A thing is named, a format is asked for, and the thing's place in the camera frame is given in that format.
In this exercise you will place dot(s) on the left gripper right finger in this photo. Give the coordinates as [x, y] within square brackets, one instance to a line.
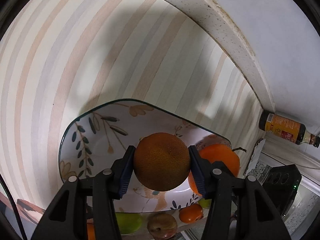
[256, 217]

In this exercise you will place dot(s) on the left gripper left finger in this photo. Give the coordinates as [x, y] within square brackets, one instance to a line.
[66, 215]

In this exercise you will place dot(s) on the small orange tangerine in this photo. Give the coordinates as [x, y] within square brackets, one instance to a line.
[191, 214]
[90, 231]

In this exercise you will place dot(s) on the dark red apple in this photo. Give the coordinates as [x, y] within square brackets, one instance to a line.
[162, 226]

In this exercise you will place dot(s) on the brown russet pear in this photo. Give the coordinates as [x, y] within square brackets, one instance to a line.
[161, 161]

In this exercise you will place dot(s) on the small green lime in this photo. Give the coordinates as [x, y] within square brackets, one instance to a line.
[205, 203]

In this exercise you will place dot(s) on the large green apple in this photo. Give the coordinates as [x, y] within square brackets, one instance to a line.
[128, 222]

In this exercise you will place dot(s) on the black phone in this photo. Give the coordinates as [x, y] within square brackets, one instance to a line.
[281, 185]

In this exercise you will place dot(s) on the white folded paper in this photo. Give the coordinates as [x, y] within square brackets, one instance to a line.
[255, 155]

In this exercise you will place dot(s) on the floral ceramic plate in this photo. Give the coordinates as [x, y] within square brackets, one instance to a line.
[95, 139]

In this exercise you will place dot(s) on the large orange with stem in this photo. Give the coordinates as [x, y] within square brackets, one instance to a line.
[220, 159]

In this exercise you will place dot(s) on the dark sauce bottle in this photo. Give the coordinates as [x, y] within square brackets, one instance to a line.
[287, 129]

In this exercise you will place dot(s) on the striped table mat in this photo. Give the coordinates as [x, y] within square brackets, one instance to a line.
[60, 58]

